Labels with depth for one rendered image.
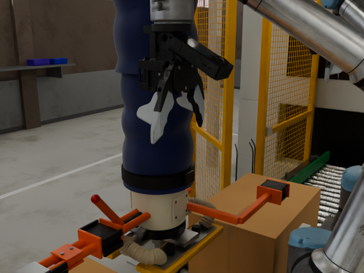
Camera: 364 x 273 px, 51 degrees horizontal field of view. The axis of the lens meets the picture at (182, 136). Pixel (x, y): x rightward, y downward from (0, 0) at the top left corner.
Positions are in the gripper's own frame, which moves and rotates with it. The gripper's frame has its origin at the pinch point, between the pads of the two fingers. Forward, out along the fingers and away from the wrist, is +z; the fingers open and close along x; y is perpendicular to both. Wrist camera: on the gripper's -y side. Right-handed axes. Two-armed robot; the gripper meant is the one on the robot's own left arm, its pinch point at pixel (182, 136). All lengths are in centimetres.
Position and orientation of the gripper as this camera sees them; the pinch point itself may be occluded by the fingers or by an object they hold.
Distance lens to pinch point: 71.1
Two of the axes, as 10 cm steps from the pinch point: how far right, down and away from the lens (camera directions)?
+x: -5.8, 2.2, -7.9
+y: -8.2, -1.5, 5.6
